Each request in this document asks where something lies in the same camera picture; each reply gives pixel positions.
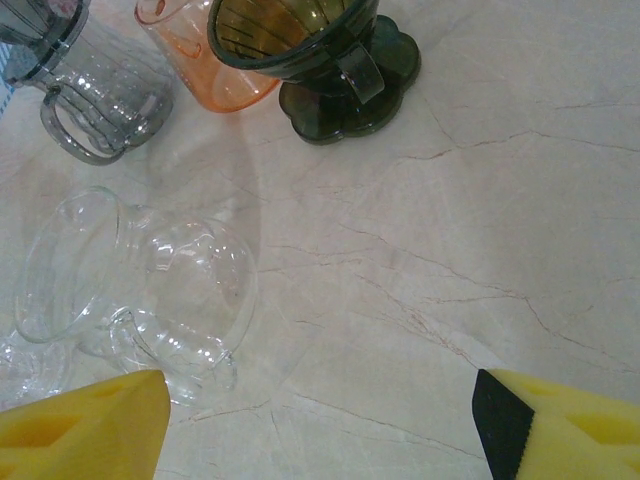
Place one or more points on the orange transparent plastic server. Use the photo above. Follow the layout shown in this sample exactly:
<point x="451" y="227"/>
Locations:
<point x="230" y="85"/>

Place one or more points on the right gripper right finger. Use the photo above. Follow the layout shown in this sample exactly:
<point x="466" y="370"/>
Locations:
<point x="575" y="440"/>

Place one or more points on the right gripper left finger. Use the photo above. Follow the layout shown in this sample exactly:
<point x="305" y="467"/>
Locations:
<point x="80" y="435"/>

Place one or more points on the clear plastic dripper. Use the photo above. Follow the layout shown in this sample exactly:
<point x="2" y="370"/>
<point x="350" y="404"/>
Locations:
<point x="65" y="260"/>

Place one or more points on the grey transparent plastic dripper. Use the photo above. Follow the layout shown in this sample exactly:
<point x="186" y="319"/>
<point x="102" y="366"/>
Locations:
<point x="35" y="40"/>

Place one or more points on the dark green plastic dripper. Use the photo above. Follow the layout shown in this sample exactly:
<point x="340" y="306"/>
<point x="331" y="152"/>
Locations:
<point x="320" y="65"/>

